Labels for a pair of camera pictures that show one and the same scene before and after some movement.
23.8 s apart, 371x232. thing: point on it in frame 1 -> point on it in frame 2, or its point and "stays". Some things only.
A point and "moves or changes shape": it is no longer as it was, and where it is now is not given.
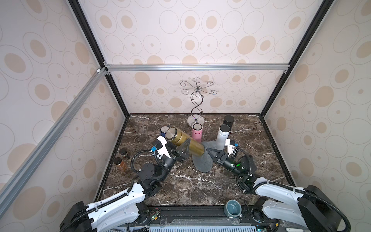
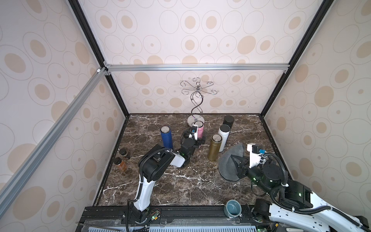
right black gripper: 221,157 -> 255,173
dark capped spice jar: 124,153 stays
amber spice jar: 122,165 stays
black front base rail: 202,219 stays
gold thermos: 178,137 -> 214,146
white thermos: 223,133 stays
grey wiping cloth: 203,163 moves or changes shape
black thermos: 228,120 stays
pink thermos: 197,131 stays
